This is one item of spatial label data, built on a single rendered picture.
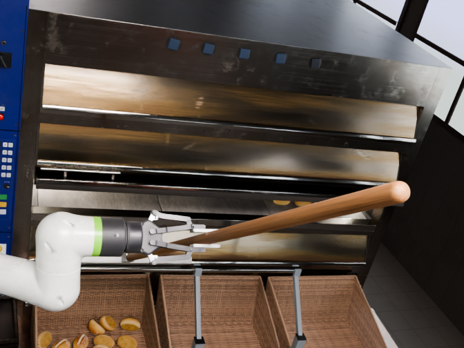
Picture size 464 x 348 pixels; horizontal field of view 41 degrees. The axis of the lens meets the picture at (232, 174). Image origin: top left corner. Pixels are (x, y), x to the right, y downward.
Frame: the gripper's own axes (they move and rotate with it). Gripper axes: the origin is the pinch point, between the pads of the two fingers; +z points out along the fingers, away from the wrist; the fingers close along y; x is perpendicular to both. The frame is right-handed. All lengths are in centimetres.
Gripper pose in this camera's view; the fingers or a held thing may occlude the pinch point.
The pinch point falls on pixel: (205, 238)
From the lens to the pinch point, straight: 154.0
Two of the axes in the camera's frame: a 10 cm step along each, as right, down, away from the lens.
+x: 3.7, -1.7, -9.1
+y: 0.1, 9.8, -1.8
